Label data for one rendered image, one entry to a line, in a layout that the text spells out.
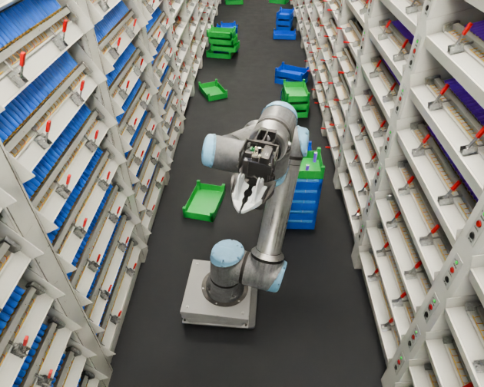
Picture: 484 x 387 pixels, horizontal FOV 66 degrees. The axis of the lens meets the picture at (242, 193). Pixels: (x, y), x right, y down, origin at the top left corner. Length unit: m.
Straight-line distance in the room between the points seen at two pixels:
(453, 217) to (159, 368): 1.35
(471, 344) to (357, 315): 0.88
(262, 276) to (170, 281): 0.64
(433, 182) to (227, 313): 1.04
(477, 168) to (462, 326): 0.45
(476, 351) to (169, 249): 1.61
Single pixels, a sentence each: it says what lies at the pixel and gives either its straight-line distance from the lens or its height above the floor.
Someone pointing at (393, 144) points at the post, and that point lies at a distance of 1.71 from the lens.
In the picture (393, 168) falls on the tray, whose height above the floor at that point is 0.71.
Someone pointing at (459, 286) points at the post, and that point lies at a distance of 1.24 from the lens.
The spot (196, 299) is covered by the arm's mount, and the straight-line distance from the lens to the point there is 1.86.
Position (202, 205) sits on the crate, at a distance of 2.52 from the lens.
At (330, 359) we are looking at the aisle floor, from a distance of 1.92.
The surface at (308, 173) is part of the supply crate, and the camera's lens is 2.10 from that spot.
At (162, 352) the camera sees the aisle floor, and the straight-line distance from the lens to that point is 1.92.
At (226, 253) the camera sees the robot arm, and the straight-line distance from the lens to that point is 1.68.
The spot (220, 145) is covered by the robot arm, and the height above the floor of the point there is 1.15.
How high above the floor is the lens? 1.69
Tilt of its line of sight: 40 degrees down
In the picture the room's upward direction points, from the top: straight up
